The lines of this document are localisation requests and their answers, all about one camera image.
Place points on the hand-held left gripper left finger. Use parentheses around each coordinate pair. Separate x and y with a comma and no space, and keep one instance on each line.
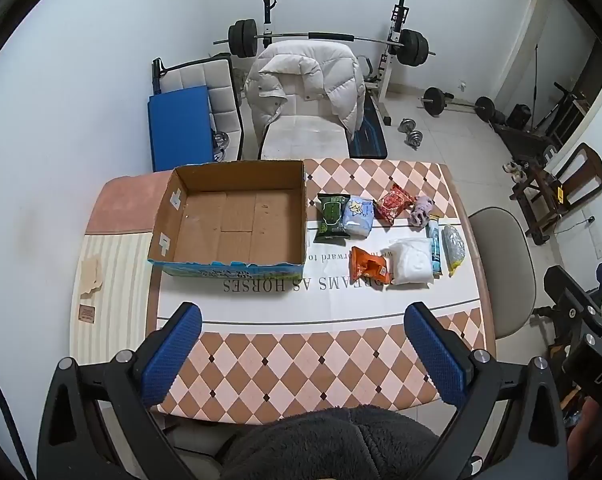
(173,355)

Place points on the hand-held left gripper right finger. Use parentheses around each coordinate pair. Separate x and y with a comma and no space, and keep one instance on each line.
(433,355)

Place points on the white plastic bag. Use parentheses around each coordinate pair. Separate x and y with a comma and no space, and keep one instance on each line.
(411,262)

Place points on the blue tube packet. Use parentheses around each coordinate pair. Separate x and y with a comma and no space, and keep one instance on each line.
(434,247)

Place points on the orange snack packet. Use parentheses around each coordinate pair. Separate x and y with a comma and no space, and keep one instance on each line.
(371,266)

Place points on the silver yellow snack packet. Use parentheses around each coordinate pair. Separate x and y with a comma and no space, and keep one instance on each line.
(453,247)

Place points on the brown cardboard box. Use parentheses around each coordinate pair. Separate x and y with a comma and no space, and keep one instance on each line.
(231,220)

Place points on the red snack packet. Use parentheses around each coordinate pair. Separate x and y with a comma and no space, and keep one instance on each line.
(393,205)

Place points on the light blue tissue packet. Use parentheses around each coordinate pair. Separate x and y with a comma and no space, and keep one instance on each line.
(358,217)

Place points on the green snack packet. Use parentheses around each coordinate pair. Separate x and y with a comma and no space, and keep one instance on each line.
(332,217)

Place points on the person's right hand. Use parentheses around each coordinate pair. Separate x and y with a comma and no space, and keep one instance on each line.
(601,420)

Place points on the beige round chair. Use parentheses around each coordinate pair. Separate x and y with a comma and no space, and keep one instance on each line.
(501,270)

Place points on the brown label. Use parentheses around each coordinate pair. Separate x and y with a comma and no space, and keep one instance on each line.
(87,312)

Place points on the pink striped table mat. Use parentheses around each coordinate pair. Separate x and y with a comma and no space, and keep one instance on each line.
(116,270)

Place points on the dark wooden chair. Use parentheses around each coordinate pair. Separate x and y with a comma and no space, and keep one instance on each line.
(588,175)

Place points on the beige torn paper patch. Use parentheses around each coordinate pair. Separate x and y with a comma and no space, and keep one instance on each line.
(92,274)

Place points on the checked tablecloth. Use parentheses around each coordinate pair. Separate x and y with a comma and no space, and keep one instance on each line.
(306,360)

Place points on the pair of white shoes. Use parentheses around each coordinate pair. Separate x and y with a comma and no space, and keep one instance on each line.
(515,170)

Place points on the dark fleece clothing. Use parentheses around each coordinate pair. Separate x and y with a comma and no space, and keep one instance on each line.
(331,445)

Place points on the chrome dumbbell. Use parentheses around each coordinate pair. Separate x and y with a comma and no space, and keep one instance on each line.
(408,125)
(415,138)

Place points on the chrome weight plates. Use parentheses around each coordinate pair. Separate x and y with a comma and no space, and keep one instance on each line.
(220,145)

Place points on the blue folded mat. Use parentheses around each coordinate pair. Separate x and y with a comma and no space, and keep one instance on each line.
(178,127)

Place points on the short barbell with black plates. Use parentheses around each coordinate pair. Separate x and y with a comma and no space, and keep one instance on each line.
(435,100)

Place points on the black weight bench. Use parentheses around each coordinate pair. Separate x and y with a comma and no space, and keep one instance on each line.
(368,132)

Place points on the white chair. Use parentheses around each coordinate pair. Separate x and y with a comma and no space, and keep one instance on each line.
(303,135)

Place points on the white cushioned panel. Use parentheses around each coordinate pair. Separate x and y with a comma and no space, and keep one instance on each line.
(216,85)

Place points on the white puffer jacket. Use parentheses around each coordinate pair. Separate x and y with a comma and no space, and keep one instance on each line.
(326,77)

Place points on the long barbell with black plates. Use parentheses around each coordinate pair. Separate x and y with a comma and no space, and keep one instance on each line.
(243,37)

